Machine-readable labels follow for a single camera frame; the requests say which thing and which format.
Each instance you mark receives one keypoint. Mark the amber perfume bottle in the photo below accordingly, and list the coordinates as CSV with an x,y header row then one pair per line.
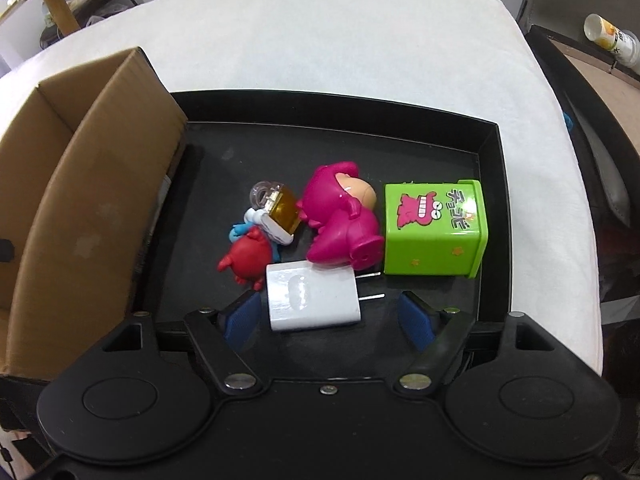
x,y
283,210

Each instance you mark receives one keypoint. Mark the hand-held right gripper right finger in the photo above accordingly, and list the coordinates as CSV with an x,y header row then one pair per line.
x,y
417,321

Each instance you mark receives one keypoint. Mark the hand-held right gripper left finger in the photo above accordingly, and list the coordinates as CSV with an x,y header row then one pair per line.
x,y
242,321

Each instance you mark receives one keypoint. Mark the green printed square box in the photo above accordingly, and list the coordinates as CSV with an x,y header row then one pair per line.
x,y
430,247

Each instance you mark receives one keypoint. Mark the brown cardboard box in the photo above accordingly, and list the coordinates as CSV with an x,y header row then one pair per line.
x,y
100,185

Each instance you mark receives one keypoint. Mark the white yellow paper cup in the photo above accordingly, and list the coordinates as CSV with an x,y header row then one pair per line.
x,y
607,35

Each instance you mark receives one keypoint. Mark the white padded blanket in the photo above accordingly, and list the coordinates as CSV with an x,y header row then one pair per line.
x,y
325,35

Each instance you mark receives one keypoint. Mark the white charger plug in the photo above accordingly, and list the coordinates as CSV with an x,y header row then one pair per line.
x,y
310,300

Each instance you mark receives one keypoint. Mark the black rimmed round table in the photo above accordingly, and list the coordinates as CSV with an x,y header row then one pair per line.
x,y
612,97

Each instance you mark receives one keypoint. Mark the small blue object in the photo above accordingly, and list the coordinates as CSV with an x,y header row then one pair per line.
x,y
567,121

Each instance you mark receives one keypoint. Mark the small blue toy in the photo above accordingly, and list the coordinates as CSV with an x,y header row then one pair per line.
x,y
238,230

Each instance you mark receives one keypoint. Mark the red round toy figure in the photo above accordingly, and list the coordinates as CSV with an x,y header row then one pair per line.
x,y
247,259

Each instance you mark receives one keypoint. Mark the small white printed toy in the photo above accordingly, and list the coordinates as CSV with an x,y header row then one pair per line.
x,y
274,233

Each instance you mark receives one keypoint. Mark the grey cushion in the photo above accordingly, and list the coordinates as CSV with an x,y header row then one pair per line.
x,y
606,180

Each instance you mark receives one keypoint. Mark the black tray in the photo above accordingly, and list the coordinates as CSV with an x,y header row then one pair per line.
x,y
250,155

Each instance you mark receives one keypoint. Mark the pink figurine toy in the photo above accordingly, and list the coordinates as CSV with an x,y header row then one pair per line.
x,y
335,220

